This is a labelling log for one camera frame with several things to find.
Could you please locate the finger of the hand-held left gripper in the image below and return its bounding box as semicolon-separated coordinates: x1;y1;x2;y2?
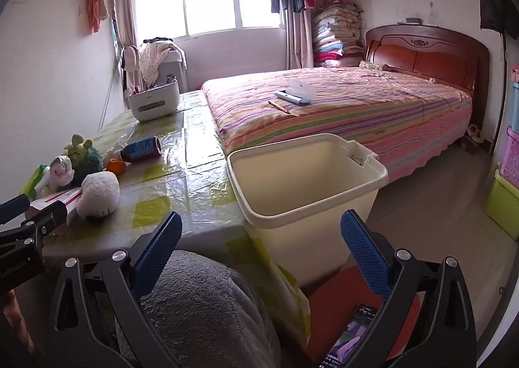
0;194;31;225
24;200;68;237

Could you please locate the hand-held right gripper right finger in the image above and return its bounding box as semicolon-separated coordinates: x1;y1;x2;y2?
340;209;477;368

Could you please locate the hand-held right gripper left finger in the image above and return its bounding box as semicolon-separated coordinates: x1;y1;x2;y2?
44;211;183;368

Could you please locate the white bottle red label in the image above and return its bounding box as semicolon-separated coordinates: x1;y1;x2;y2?
30;187;84;216

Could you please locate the light green packet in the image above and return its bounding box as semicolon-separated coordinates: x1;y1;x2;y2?
20;164;51;200

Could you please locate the white printed pouch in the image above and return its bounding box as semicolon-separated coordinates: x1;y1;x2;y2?
48;155;76;190

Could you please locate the white plastic bag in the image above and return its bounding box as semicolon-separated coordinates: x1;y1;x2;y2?
76;170;121;218

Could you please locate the green plush toy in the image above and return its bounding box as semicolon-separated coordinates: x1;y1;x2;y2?
63;134;105;186

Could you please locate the blue label bottle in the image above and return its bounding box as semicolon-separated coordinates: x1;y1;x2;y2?
111;135;162;164

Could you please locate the cream plastic bin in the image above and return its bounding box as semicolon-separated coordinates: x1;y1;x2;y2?
226;133;390;288

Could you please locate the person's left hand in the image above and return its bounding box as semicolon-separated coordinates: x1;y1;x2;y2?
0;291;19;356

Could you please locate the red stool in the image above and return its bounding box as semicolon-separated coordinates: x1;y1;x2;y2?
306;266;422;368

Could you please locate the grey fleece trouser leg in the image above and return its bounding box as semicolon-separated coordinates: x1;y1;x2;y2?
140;250;281;368

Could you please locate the smartphone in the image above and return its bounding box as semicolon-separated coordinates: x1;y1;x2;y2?
318;303;380;368

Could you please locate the bed with striped cover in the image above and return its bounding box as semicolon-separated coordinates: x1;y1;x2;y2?
201;64;473;182

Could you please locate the green plastic box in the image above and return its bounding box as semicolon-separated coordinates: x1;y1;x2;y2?
484;167;519;241

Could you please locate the white desk organizer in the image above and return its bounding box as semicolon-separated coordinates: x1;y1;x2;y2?
128;80;180;122

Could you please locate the pink plastic basket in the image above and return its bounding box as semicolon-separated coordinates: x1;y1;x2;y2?
499;127;519;190

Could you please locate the blue white pencil case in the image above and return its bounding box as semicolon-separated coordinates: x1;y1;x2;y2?
274;80;315;105

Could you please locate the grey washing machine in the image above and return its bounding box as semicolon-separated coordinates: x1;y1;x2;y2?
160;49;189;93

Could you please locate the dotted white cloth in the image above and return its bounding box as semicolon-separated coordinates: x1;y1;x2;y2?
140;39;179;87

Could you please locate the wooden headboard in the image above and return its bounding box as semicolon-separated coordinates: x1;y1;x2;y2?
365;24;491;125

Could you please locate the blue storage box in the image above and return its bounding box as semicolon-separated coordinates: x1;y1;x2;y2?
509;82;519;133

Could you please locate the orange hanging cloth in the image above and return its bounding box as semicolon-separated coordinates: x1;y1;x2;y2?
85;0;111;34

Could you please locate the stack of folded quilts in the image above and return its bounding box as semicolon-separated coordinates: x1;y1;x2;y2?
312;0;365;67

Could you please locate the window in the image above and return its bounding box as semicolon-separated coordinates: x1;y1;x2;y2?
132;0;293;38

